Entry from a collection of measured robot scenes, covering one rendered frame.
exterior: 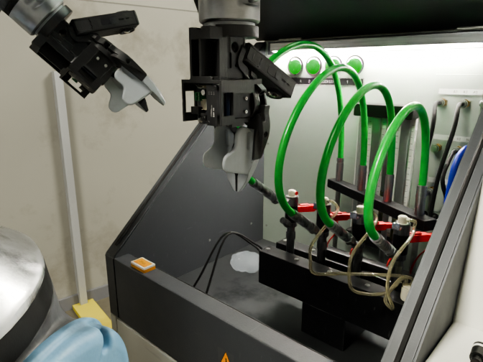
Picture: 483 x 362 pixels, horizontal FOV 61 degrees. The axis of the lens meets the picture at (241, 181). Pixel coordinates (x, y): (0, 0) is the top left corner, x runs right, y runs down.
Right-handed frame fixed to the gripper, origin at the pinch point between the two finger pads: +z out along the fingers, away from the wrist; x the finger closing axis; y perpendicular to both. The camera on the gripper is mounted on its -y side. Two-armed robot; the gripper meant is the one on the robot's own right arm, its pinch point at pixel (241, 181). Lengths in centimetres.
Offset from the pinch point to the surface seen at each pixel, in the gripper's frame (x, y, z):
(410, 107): 12.6, -25.5, -9.2
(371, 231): 12.6, -15.5, 8.7
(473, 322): 26.0, -25.1, 23.2
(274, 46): -37, -54, -21
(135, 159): -177, -96, 37
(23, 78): -185, -40, -11
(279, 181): -3.4, -13.1, 3.3
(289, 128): -3.4, -15.6, -5.4
